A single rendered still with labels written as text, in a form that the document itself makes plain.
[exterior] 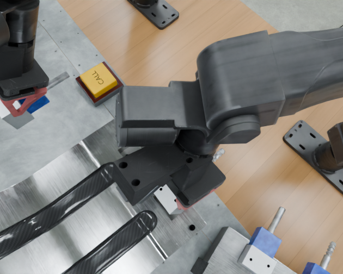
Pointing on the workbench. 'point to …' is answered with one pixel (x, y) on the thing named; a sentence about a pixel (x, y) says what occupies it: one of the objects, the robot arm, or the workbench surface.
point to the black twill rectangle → (199, 266)
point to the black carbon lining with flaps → (55, 206)
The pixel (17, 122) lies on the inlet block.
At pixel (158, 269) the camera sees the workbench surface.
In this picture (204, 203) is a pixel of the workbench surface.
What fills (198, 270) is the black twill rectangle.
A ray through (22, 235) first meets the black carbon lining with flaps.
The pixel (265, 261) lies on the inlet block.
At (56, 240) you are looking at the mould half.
